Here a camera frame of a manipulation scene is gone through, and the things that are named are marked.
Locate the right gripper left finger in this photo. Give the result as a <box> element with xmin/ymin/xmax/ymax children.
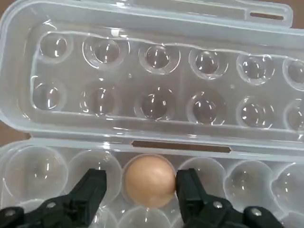
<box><xmin>0</xmin><ymin>168</ymin><xmax>107</xmax><ymax>228</ymax></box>

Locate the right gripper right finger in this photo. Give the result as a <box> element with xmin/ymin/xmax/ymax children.
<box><xmin>175</xmin><ymin>168</ymin><xmax>285</xmax><ymax>228</ymax></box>

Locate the brown egg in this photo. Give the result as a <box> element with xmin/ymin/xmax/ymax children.
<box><xmin>123</xmin><ymin>153</ymin><xmax>177</xmax><ymax>208</ymax></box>

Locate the transparent twelve-slot egg tray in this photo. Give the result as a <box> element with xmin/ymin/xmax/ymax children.
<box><xmin>0</xmin><ymin>0</ymin><xmax>304</xmax><ymax>228</ymax></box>

